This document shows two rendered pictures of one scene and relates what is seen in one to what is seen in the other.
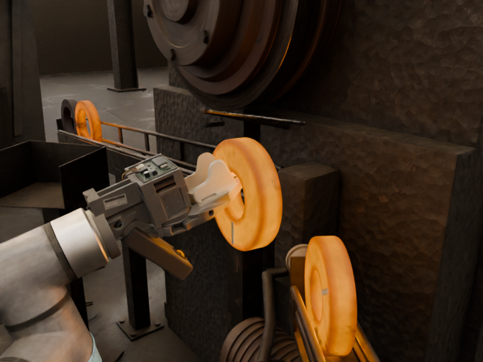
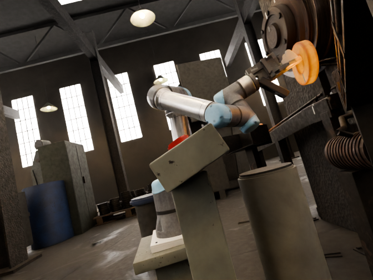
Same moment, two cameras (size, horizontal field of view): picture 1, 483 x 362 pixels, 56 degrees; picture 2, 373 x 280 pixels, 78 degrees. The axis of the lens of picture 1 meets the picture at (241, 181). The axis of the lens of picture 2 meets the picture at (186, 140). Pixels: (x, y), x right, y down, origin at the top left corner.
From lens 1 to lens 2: 61 cm
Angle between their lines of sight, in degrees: 44
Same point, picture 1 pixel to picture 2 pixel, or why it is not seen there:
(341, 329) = not seen: hidden behind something
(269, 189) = (308, 46)
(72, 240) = (242, 80)
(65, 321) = (244, 103)
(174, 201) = (274, 65)
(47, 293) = (237, 95)
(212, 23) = (286, 34)
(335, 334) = not seen: hidden behind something
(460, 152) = not seen: outside the picture
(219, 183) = (290, 56)
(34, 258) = (232, 86)
